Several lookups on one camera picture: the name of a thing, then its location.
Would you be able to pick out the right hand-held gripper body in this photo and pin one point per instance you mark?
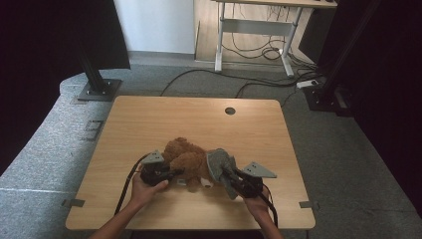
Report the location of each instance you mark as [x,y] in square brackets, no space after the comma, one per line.
[250,187]

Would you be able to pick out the white-framed wooden desk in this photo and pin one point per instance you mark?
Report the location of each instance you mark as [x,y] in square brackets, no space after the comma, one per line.
[255,27]

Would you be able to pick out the white power strip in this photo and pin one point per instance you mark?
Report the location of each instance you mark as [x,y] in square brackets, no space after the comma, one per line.
[307,84]

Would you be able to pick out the black metal stand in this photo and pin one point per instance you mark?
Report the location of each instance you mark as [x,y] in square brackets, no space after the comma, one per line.
[328,94]
[96,84]

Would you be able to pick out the black curtain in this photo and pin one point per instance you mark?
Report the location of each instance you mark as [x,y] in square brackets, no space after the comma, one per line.
[40,66]
[391,99]

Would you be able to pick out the grey metal table bracket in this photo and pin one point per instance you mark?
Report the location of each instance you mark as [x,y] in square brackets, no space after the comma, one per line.
[73,202]
[308,204]

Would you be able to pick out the grey metal floor plate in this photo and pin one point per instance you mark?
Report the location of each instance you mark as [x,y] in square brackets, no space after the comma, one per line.
[93,130]

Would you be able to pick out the person's right hand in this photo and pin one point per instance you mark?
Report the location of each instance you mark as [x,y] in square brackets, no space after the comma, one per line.
[258,205]

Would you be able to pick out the person's left hand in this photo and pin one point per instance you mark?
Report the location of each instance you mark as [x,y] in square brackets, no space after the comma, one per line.
[142,194]

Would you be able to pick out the brown teddy bear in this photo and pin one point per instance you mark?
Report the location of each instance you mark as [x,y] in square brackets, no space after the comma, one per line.
[185,159]

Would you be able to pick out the small grey knitted garment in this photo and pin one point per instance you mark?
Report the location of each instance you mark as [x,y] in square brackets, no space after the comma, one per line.
[219,162]

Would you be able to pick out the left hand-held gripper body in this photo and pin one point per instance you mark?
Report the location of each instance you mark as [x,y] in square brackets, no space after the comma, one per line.
[152,174]

